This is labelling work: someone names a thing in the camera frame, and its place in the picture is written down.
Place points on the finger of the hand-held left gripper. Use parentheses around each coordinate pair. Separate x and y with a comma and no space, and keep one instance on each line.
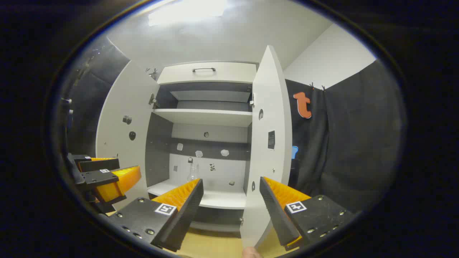
(96,177)
(96,165)

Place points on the white cabinet door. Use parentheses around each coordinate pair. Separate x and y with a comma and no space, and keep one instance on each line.
(122,143)
(269,107)

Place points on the ceiling light panel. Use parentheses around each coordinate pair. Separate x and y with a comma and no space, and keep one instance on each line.
(186,10)

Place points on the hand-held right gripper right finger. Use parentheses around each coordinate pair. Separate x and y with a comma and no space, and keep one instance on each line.
(278,218)

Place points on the white cabinet drawer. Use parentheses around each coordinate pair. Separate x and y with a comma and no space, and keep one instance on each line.
(233,73)

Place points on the clear bottle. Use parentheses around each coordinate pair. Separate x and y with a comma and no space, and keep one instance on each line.
(193,173)

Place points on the white cabinet shelf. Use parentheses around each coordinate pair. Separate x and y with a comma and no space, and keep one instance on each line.
(204,117)

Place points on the white grey cabinet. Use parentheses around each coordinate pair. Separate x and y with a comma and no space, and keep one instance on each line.
(222,199)

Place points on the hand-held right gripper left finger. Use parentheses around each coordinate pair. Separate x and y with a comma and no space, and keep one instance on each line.
(186,218)

